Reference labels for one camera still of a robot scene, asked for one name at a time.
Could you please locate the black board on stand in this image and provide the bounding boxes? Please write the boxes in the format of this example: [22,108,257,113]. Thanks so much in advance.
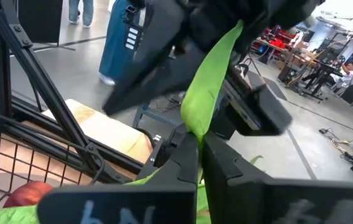
[17,0,64,49]

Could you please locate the black desk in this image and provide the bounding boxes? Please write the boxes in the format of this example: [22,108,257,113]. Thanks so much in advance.
[300,57,344,102]

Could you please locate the person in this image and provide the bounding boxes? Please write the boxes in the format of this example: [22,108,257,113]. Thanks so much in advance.
[98,0,148,87]
[328,61,353,94]
[68,0,95,27]

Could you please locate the yellow floor cables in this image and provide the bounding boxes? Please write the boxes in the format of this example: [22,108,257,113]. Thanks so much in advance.
[318,127,353,162]

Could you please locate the green bean bundle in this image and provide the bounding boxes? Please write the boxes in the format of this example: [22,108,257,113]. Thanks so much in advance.
[0,20,264,224]

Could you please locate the workbench with red bins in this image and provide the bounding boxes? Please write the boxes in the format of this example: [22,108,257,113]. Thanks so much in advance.
[250,24,308,63]

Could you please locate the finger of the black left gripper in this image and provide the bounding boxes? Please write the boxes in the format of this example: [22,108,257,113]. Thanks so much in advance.
[101,0,210,116]
[209,67,293,137]

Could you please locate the black wire basket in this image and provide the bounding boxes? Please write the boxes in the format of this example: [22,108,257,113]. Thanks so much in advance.
[0,107,105,212]

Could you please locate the black aluminium table frame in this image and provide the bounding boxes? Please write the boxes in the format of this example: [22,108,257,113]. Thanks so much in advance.
[0,0,152,184]

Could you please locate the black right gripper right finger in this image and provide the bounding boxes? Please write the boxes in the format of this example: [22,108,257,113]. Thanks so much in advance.
[201,132,353,224]

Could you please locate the blue-grey metal stand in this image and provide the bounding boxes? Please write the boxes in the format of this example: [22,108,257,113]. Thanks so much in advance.
[131,101,180,129]

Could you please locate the dark red round fruit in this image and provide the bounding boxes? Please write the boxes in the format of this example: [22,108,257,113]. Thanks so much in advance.
[3,180,54,208]

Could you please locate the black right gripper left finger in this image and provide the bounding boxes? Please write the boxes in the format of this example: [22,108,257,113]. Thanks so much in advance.
[36,132,199,224]

